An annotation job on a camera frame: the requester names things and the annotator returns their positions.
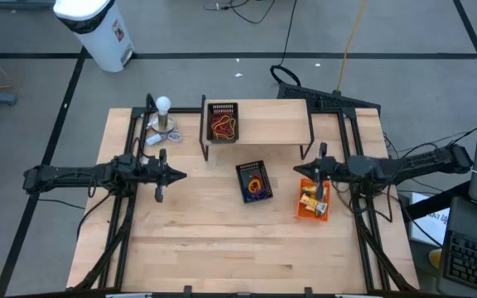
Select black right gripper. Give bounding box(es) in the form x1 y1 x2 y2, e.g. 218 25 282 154
292 142 350 200

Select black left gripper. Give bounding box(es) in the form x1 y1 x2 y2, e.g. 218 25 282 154
138 148 188 204

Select pink coil wristband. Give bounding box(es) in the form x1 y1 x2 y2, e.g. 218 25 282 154
210 119 236 140

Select black plastic mesh basket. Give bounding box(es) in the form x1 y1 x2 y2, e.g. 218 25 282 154
205 101 240 145
234 159 274 204

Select orange plastic mesh basket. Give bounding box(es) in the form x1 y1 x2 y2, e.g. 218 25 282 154
295 177 331 224

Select wooden shelf riser black legs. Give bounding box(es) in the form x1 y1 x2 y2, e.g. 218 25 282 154
199 94 316 162

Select white bulb brass lamp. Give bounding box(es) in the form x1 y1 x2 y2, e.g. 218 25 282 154
150 95 176 134

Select black metal bar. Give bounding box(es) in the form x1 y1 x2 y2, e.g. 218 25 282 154
403 180 471 221

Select white paper sign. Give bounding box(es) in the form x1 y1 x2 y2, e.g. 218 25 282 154
407 190 451 248

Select yellow round object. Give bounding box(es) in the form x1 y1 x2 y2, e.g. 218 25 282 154
427 248 443 269

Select white trash bin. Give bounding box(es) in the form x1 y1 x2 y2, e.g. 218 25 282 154
52 0 136 74

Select grey laptop black keyboard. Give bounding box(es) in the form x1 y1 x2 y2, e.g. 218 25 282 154
435 195 477 298

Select grey floor strip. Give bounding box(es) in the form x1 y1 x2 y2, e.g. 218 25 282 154
0 0 56 11

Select white lamp cable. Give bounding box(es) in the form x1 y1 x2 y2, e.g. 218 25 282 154
145 128 184 146

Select black aluminium table frame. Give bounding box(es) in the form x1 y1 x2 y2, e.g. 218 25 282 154
66 94 420 298

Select black curved cable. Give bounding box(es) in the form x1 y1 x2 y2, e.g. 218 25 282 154
75 190 118 242

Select black looped cable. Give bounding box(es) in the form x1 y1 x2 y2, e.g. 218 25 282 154
331 180 393 224

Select long yellow cable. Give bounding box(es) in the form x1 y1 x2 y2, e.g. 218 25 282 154
335 0 368 94

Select long black cable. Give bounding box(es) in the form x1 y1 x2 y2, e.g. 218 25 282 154
269 0 302 89

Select thin black floor cable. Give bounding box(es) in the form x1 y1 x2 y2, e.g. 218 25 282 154
383 125 477 166

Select black floor cable with plug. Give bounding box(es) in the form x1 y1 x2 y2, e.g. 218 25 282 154
203 0 277 25

